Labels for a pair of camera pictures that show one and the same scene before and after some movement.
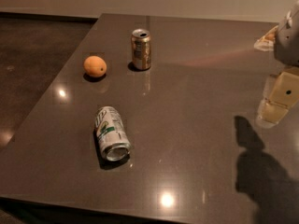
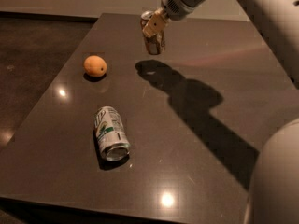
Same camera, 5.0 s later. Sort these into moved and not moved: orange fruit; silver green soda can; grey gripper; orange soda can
Moved: orange soda can; grey gripper
Not moved: silver green soda can; orange fruit
